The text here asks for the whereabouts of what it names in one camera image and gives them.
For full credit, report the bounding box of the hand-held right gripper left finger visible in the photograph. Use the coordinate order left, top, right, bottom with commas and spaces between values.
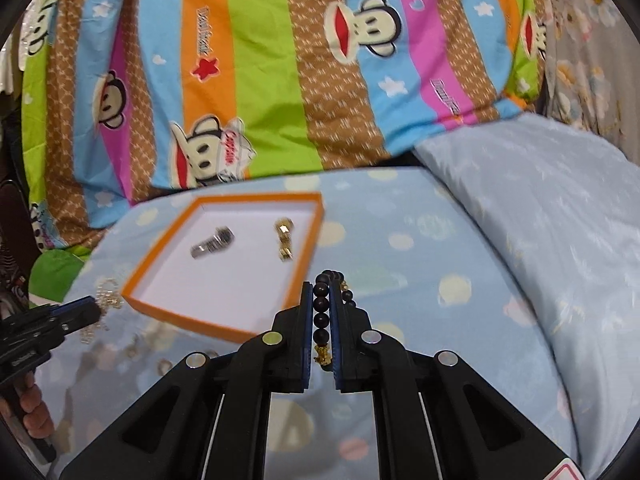
59, 281, 314, 480

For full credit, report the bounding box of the grey floral cloth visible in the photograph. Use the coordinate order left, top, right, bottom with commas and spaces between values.
530, 0, 640, 153

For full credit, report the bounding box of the striped monkey print blanket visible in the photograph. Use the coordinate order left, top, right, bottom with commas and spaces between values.
19, 0, 547, 262

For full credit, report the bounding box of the gold chain necklace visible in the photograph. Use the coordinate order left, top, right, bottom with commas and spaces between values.
81, 277, 125, 345

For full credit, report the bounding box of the person's left hand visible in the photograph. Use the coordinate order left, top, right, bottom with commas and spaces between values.
0, 373, 55, 442

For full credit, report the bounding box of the pale blue pillow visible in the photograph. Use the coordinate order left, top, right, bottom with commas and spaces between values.
414, 112, 640, 480

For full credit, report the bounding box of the blue dotted bed sheet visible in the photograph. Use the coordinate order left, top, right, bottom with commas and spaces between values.
29, 167, 569, 480

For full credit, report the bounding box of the silver watch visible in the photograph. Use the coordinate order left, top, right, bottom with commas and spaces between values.
190, 227, 235, 260

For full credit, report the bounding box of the dark patterned cloth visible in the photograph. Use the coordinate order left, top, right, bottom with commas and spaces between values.
0, 105, 42, 313

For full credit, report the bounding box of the dark bead bracelet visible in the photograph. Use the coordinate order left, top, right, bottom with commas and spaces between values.
312, 269, 354, 367

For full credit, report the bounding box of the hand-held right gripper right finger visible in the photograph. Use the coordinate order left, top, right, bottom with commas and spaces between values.
332, 280, 577, 480

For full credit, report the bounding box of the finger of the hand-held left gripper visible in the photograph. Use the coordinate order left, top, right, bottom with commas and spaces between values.
31, 297, 102, 347

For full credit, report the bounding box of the orange jewelry box tray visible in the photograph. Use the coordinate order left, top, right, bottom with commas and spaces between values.
121, 192, 325, 344

